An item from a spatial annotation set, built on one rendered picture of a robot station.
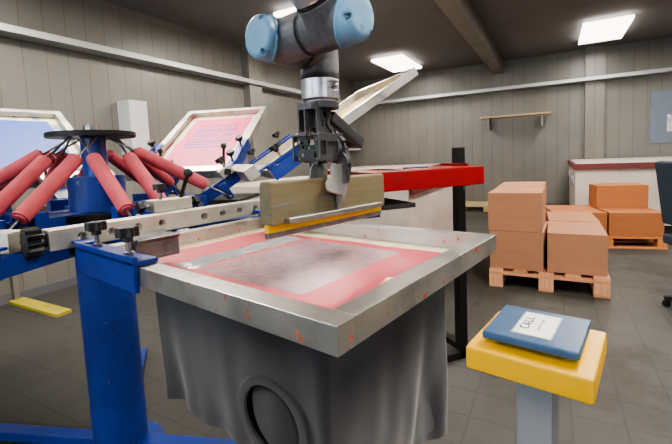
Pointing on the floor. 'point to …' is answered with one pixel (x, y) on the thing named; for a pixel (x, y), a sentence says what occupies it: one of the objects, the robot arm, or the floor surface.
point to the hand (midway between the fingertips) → (331, 202)
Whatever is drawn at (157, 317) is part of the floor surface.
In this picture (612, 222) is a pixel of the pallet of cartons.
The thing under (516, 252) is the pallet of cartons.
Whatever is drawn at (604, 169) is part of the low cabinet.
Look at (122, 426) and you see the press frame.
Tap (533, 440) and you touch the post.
